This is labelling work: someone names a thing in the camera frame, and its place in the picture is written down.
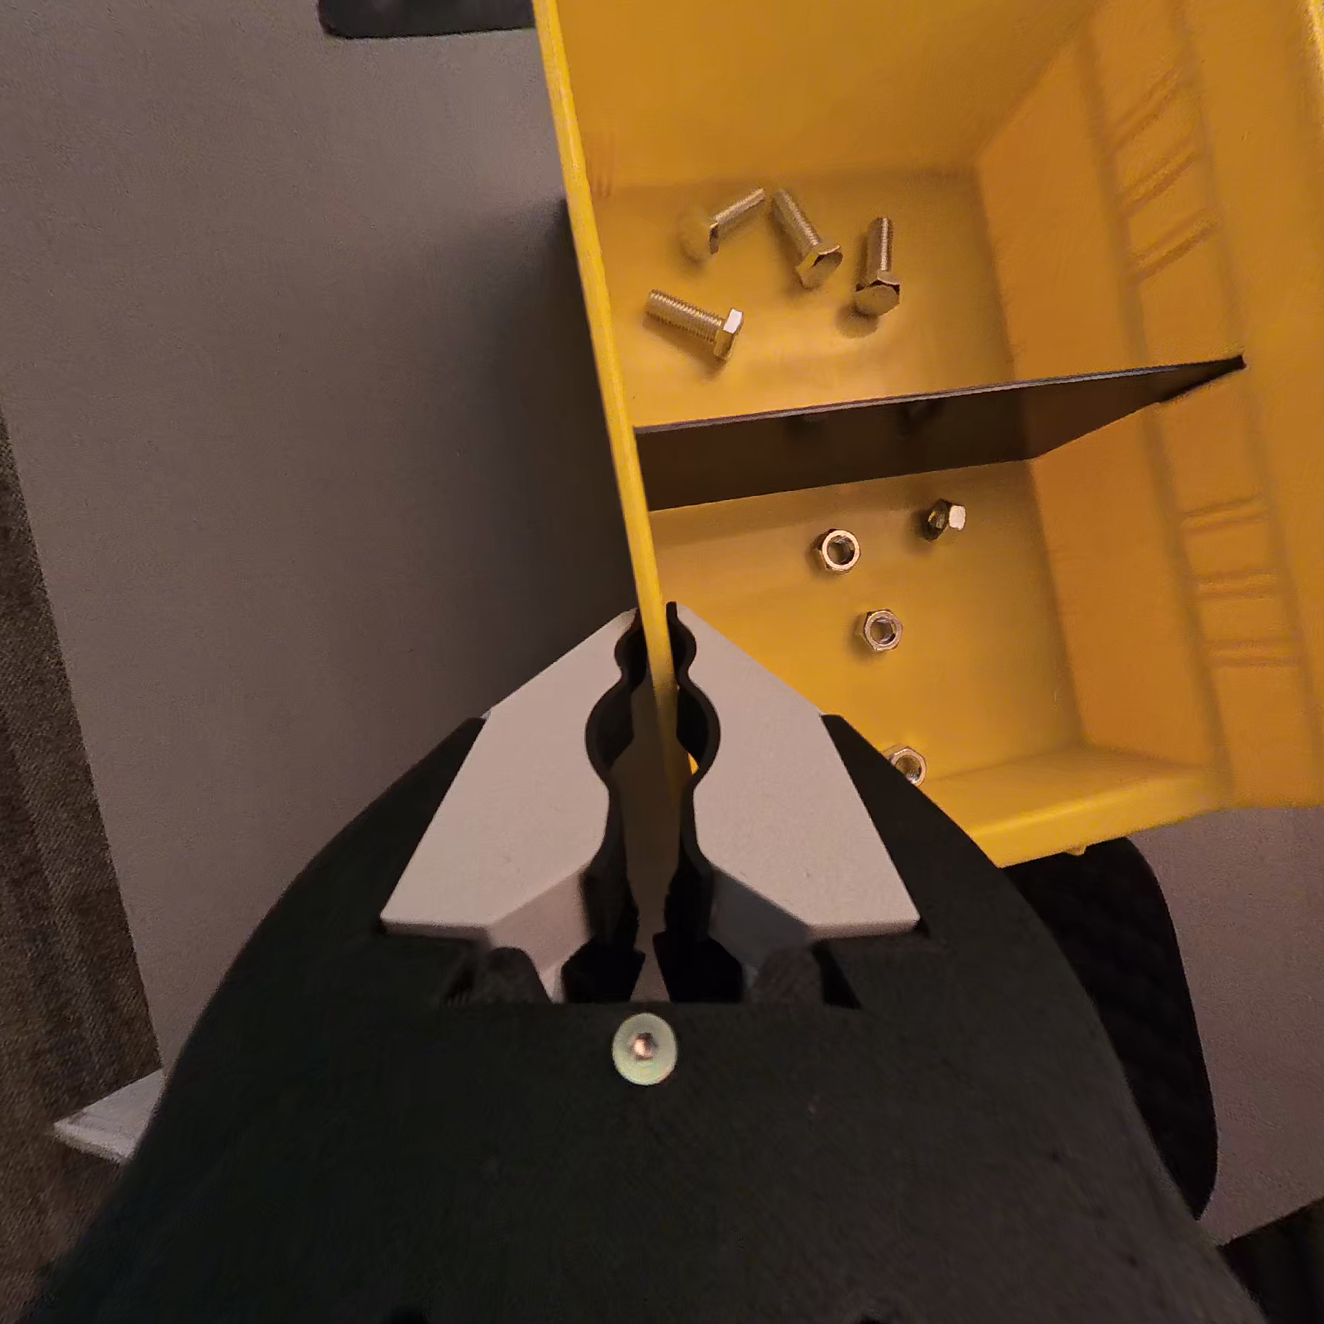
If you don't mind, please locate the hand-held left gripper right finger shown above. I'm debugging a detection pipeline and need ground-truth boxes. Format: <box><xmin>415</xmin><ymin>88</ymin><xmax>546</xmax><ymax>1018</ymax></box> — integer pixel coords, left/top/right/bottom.
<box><xmin>658</xmin><ymin>600</ymin><xmax>922</xmax><ymax>1004</ymax></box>

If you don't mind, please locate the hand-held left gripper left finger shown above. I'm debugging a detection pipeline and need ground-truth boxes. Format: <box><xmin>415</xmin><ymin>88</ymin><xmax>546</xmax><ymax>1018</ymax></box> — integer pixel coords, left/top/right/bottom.
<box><xmin>379</xmin><ymin>610</ymin><xmax>636</xmax><ymax>1004</ymax></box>

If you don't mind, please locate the yellow divided parts bin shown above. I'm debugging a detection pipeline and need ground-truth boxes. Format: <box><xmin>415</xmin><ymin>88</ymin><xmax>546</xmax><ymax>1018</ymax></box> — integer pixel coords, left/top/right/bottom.
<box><xmin>529</xmin><ymin>0</ymin><xmax>1324</xmax><ymax>869</ymax></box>

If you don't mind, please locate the black textured mat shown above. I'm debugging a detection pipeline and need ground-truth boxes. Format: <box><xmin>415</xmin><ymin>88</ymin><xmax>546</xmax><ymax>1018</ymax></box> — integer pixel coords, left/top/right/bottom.
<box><xmin>1007</xmin><ymin>839</ymin><xmax>1221</xmax><ymax>1222</ymax></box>

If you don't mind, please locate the black bin divider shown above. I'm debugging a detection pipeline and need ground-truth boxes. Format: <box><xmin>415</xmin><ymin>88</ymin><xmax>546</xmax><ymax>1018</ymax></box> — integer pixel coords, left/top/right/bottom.
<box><xmin>634</xmin><ymin>357</ymin><xmax>1246</xmax><ymax>512</ymax></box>

